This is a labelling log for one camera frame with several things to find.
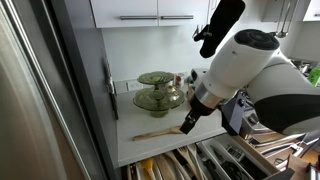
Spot stainless steel refrigerator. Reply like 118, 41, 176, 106
0, 0, 108, 180

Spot white wall outlet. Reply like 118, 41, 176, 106
126, 80, 143, 91

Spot white upper cabinet left door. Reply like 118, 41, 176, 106
91, 0, 158, 28

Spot white cabinet door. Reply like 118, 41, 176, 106
158, 0, 209, 26
91, 0, 158, 28

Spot grey top drawer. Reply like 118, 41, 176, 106
124, 142, 295, 180

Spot white cutlery tray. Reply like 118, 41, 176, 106
197, 134, 279, 180

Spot wooden slotted cooking spoon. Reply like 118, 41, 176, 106
132, 125, 183, 141

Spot red white can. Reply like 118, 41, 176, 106
174, 73, 184, 88

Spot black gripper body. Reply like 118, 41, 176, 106
185, 95, 219, 125

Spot green glass tiered stand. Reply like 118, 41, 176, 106
133, 71, 185, 118

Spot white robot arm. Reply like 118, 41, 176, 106
180, 29, 320, 135

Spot stainless gas stove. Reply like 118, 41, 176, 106
240, 110, 319, 171

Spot hanging metal ladle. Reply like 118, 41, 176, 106
274, 0, 294, 38

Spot white upper cabinet right door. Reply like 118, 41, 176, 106
158, 0, 209, 26

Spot long wooden spoon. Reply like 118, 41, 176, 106
165, 151, 192, 180

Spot black handled utensil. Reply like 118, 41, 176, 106
210, 146, 250, 180

